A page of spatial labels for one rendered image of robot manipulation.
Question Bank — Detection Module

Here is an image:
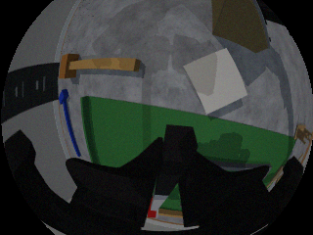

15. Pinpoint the blue putter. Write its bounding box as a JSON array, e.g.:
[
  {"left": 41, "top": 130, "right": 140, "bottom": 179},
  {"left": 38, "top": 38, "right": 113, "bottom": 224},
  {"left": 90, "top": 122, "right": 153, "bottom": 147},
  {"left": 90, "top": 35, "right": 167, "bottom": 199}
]
[{"left": 59, "top": 89, "right": 81, "bottom": 157}]

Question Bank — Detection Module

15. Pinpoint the green flat mat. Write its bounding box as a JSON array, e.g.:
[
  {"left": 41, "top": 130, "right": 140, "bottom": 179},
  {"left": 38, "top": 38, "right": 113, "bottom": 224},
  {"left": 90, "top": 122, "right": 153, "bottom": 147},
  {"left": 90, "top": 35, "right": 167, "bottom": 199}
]
[{"left": 89, "top": 97, "right": 296, "bottom": 189}]

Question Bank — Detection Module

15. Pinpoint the orange-brown mallet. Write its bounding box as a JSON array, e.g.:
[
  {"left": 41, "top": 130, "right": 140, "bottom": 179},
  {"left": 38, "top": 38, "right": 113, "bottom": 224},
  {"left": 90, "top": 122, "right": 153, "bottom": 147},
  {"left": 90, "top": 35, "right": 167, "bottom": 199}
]
[
  {"left": 157, "top": 208, "right": 183, "bottom": 218},
  {"left": 59, "top": 54, "right": 141, "bottom": 78}
]

